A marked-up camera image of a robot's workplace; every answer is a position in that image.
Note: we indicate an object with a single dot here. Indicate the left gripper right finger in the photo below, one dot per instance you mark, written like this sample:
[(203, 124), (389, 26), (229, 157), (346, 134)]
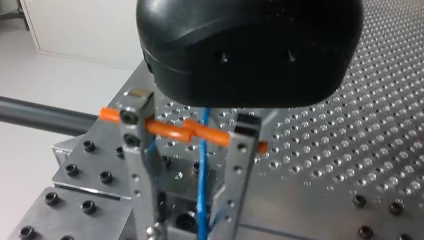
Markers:
[(238, 166)]

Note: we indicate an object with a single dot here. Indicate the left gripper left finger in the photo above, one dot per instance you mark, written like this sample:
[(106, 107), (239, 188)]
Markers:
[(138, 173)]

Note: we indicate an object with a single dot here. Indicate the dark grey bar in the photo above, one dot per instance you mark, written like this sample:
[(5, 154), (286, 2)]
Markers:
[(40, 115)]

